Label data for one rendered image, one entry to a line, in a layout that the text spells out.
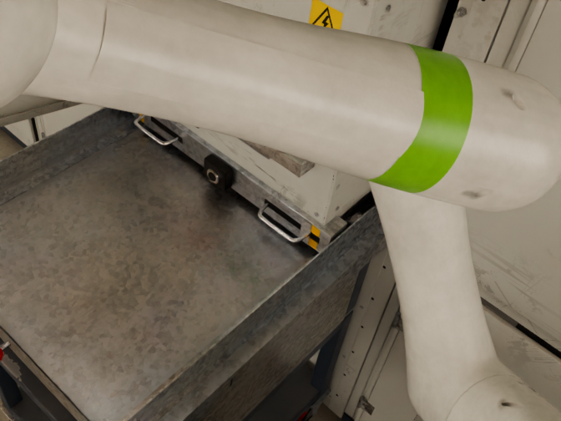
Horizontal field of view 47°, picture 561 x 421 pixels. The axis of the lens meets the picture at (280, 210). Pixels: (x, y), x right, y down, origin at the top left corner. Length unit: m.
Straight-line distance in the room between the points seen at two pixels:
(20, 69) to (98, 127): 1.12
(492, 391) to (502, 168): 0.37
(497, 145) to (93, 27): 0.30
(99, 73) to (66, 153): 0.98
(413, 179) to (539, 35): 0.51
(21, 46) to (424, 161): 0.31
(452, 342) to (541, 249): 0.37
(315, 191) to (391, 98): 0.68
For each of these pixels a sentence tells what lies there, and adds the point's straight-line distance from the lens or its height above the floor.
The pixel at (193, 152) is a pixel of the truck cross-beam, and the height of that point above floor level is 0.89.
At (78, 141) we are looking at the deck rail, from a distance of 1.41.
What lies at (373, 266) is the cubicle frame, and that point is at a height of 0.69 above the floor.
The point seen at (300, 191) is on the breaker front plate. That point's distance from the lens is 1.17.
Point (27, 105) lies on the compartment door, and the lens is 1.53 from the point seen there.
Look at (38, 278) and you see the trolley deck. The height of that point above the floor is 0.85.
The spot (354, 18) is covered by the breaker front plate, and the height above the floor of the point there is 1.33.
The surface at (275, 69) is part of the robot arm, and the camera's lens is 0.44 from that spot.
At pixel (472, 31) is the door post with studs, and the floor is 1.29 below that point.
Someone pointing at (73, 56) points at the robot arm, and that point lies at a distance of 0.42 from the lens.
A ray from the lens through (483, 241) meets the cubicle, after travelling 1.21.
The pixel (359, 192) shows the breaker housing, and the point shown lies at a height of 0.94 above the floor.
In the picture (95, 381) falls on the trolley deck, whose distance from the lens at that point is 1.08.
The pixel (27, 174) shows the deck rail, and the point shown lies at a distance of 1.37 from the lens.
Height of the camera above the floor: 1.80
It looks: 47 degrees down
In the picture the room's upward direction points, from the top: 9 degrees clockwise
